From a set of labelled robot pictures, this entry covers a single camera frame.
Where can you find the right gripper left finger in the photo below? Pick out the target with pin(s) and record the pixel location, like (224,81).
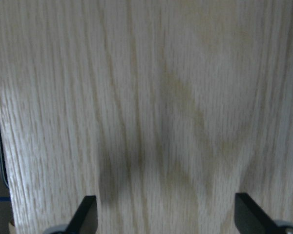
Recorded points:
(84,220)

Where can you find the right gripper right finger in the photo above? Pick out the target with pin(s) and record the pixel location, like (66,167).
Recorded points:
(250,218)

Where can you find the wooden drawer cabinet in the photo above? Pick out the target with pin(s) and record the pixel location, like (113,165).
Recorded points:
(163,109)

